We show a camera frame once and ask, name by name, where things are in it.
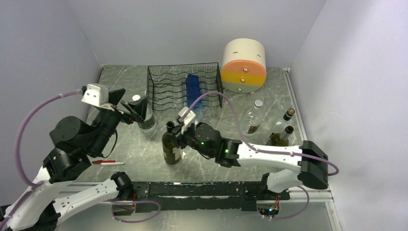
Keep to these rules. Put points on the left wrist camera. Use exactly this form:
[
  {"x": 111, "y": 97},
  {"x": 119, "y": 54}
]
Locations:
[{"x": 95, "y": 95}]

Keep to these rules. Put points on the black wire wine rack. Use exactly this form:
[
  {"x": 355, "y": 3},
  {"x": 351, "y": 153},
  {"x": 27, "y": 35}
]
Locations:
[{"x": 166, "y": 87}]

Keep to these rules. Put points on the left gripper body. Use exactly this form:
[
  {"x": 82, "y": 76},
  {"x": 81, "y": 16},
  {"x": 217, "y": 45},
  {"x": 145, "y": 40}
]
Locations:
[{"x": 112, "y": 118}]

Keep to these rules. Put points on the blue square bottle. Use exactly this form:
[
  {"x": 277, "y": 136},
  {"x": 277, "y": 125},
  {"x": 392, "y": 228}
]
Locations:
[{"x": 193, "y": 89}]

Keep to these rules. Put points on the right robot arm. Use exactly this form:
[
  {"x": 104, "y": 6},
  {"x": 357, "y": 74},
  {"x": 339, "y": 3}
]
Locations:
[{"x": 304, "y": 164}]

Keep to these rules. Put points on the round cream drawer cabinet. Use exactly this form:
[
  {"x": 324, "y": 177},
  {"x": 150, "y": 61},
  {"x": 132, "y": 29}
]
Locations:
[{"x": 244, "y": 66}]

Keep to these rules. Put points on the dark green wine bottle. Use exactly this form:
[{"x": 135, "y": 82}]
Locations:
[{"x": 172, "y": 154}]

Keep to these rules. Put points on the white pen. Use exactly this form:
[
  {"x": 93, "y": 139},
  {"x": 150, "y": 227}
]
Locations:
[{"x": 112, "y": 164}]

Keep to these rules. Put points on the red pen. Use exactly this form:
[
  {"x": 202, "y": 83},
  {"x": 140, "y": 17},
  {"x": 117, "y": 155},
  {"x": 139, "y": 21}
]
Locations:
[{"x": 103, "y": 161}]

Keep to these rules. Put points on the green wine bottle label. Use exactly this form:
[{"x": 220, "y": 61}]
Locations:
[{"x": 280, "y": 139}]

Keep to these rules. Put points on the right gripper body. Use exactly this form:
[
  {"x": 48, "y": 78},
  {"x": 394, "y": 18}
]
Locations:
[{"x": 183, "y": 140}]

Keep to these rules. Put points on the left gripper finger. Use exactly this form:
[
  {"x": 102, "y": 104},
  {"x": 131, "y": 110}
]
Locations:
[
  {"x": 129, "y": 111},
  {"x": 143, "y": 100}
]

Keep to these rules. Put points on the clear bottle gold top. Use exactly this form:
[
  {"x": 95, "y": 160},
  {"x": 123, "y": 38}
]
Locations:
[{"x": 281, "y": 122}]

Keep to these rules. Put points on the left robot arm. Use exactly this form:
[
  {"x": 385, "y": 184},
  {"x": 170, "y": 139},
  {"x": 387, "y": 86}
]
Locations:
[{"x": 40, "y": 208}]

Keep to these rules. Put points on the clear bottle white cap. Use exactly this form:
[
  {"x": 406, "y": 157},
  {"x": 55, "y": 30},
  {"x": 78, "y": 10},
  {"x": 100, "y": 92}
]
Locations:
[{"x": 150, "y": 123}]

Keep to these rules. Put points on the round clear bottle silver cap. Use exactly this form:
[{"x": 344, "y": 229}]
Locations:
[{"x": 252, "y": 118}]

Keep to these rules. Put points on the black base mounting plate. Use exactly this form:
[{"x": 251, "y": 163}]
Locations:
[{"x": 184, "y": 196}]

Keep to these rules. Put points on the clear glass bottle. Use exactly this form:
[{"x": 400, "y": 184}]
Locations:
[{"x": 211, "y": 104}]

